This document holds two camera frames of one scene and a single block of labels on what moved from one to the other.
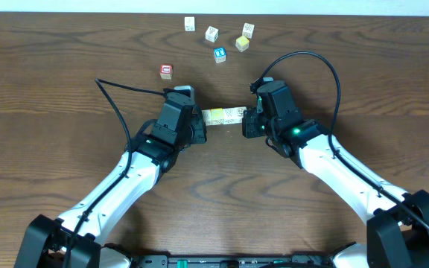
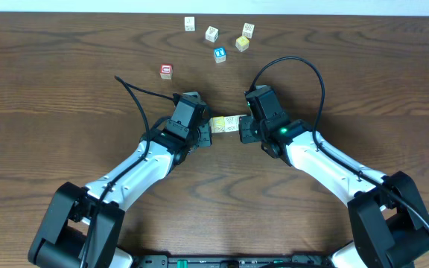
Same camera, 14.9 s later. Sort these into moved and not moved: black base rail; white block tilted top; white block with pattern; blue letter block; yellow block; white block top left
Moved: white block with pattern; yellow block
Not moved: black base rail; white block top left; blue letter block; white block tilted top
